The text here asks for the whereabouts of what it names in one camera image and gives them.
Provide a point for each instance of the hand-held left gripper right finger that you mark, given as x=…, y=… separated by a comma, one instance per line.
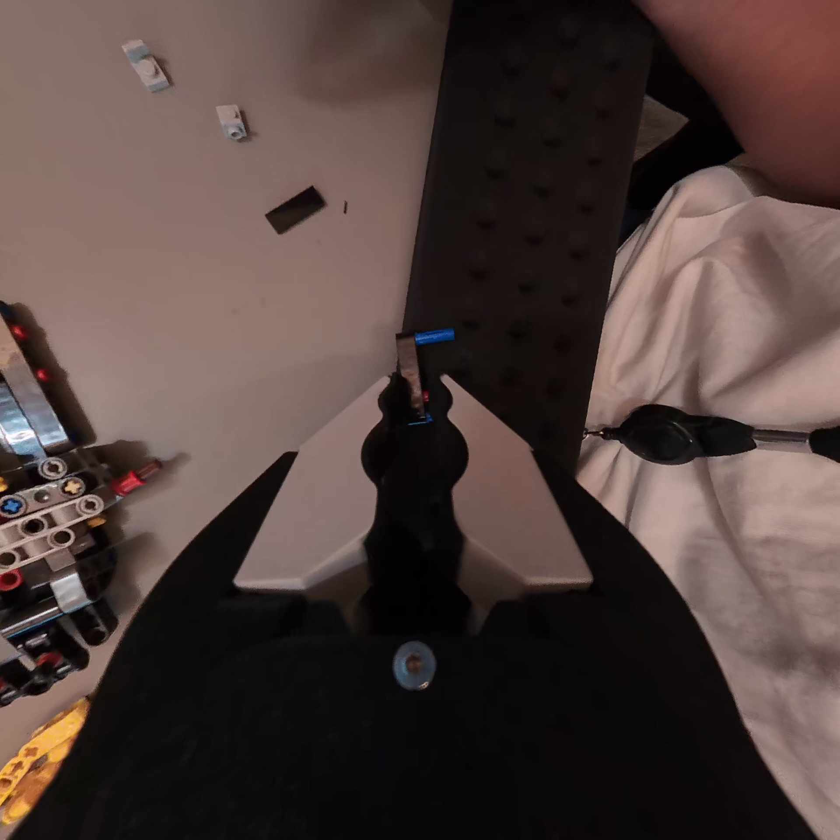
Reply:
x=525, y=518

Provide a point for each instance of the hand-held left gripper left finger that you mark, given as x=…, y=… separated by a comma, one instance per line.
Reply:
x=308, y=518

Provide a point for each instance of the black lego beam blue pins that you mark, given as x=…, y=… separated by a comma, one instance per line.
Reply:
x=408, y=367

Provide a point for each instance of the grey lego chassis assembly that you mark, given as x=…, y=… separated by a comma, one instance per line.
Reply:
x=52, y=518

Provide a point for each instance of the small grey lego plate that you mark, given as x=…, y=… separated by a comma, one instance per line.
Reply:
x=148, y=65
x=232, y=123

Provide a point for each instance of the person's right forearm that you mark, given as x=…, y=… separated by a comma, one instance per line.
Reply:
x=774, y=98

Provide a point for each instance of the black flat lego tile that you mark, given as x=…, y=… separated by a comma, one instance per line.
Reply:
x=295, y=210

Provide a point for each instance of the pile of yellow lego pieces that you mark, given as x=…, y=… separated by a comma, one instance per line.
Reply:
x=33, y=761

